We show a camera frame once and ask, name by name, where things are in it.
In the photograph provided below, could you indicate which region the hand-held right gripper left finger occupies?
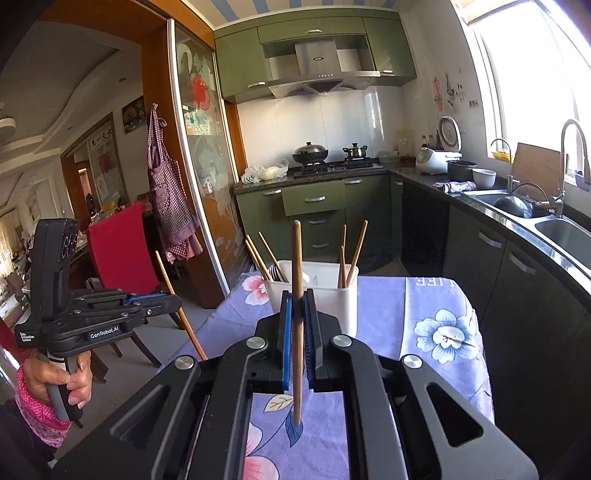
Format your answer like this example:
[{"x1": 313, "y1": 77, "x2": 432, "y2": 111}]
[{"x1": 48, "y1": 295, "x2": 294, "y2": 480}]

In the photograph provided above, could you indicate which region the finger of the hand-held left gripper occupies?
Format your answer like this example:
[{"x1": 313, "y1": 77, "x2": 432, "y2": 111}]
[
  {"x1": 83, "y1": 288, "x2": 171, "y2": 306},
  {"x1": 69, "y1": 296, "x2": 183, "y2": 330}
]

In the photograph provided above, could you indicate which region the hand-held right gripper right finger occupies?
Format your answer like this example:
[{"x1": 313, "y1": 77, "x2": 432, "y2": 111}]
[{"x1": 302, "y1": 288, "x2": 539, "y2": 480}]

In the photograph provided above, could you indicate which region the white plastic utensil holder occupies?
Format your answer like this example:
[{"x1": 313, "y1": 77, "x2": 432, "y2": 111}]
[{"x1": 262, "y1": 260, "x2": 360, "y2": 337}]

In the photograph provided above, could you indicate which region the person's left forearm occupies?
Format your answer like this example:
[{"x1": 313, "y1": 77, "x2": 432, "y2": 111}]
[{"x1": 0, "y1": 364, "x2": 72, "y2": 467}]

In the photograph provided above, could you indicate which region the person's left hand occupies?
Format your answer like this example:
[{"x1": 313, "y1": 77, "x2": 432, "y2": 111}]
[{"x1": 16, "y1": 348, "x2": 93, "y2": 409}]

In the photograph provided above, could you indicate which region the red covered wooden chair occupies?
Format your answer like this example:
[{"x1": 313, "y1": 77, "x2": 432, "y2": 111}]
[{"x1": 85, "y1": 200, "x2": 185, "y2": 365}]

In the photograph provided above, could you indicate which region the purple floral tablecloth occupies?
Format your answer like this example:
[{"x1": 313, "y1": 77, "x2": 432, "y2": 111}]
[{"x1": 157, "y1": 272, "x2": 497, "y2": 480}]

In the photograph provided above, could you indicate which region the checked apron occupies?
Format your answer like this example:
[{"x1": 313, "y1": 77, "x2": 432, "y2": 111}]
[{"x1": 147, "y1": 104, "x2": 204, "y2": 264}]

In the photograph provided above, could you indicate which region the green base cabinet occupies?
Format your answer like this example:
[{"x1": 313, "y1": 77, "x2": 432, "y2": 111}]
[{"x1": 235, "y1": 173, "x2": 393, "y2": 278}]

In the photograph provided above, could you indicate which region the green drawer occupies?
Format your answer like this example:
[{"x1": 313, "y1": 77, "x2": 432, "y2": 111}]
[{"x1": 281, "y1": 181, "x2": 347, "y2": 217}]

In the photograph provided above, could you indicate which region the glass sliding door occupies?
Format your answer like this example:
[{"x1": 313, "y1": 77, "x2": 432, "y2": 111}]
[{"x1": 168, "y1": 18, "x2": 245, "y2": 289}]

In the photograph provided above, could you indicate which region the white plastic bag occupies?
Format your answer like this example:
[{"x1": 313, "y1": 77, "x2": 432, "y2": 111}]
[{"x1": 259, "y1": 159, "x2": 289, "y2": 180}]

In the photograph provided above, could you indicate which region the gas stove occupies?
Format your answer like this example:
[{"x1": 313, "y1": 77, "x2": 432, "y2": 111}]
[{"x1": 293, "y1": 157, "x2": 386, "y2": 178}]

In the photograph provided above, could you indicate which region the dark base cabinet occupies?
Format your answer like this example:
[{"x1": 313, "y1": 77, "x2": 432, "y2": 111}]
[{"x1": 390, "y1": 175, "x2": 591, "y2": 462}]

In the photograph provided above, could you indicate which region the black wok with lid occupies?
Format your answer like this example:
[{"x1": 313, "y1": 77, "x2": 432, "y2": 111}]
[{"x1": 292, "y1": 141, "x2": 329, "y2": 166}]

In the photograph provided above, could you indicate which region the dark stone countertop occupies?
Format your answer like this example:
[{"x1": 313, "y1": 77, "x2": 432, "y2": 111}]
[{"x1": 233, "y1": 164, "x2": 591, "y2": 287}]

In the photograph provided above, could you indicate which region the white rice cooker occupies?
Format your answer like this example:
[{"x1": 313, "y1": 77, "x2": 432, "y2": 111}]
[{"x1": 416, "y1": 115, "x2": 463, "y2": 176}]

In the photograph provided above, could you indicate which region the black cooking pot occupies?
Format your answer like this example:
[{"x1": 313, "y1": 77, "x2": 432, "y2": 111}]
[{"x1": 447, "y1": 161, "x2": 478, "y2": 182}]

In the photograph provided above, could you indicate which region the black pan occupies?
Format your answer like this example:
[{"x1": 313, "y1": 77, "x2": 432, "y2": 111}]
[{"x1": 493, "y1": 183, "x2": 557, "y2": 219}]

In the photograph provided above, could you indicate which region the small steel faucet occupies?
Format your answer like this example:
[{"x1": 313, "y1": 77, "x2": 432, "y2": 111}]
[{"x1": 490, "y1": 138, "x2": 514, "y2": 193}]

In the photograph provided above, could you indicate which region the steel double sink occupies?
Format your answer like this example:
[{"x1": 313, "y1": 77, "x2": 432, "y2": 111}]
[{"x1": 462, "y1": 189, "x2": 591, "y2": 282}]

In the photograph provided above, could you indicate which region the steel range hood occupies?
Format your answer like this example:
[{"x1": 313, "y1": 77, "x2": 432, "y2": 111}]
[{"x1": 265, "y1": 39, "x2": 382, "y2": 100}]

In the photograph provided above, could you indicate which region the wooden cutting board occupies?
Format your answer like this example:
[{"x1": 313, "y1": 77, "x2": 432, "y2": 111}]
[{"x1": 512, "y1": 143, "x2": 566, "y2": 199}]

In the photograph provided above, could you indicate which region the tall steel faucet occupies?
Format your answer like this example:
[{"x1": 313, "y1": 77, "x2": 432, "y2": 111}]
[{"x1": 551, "y1": 119, "x2": 591, "y2": 219}]

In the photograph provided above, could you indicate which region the kitchen window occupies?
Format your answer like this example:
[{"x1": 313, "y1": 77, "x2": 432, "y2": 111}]
[{"x1": 462, "y1": 0, "x2": 591, "y2": 185}]

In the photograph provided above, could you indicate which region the wall poster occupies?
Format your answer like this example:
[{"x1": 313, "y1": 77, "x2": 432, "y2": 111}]
[{"x1": 88, "y1": 111, "x2": 127, "y2": 208}]

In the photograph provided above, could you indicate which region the framed wall picture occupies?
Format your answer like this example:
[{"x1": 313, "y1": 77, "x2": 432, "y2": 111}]
[{"x1": 122, "y1": 95, "x2": 146, "y2": 134}]

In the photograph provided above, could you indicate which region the green wall cabinet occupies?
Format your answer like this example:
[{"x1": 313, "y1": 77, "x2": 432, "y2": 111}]
[{"x1": 215, "y1": 9, "x2": 419, "y2": 104}]

